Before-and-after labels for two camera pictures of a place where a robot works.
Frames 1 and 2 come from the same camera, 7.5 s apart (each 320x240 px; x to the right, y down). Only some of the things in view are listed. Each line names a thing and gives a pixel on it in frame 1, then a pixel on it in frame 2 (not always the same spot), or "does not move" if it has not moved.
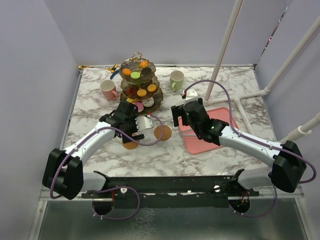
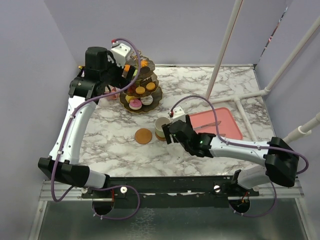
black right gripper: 177,111 -> 167,133
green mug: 177,78 -> 159,122
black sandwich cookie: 146,71 does not move
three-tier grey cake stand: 138,84 does not move
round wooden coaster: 130,145 -> 143,136
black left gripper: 133,117 -> 120,81
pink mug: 109,90 does not move
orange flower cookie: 143,64 does not move
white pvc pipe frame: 305,129 does not move
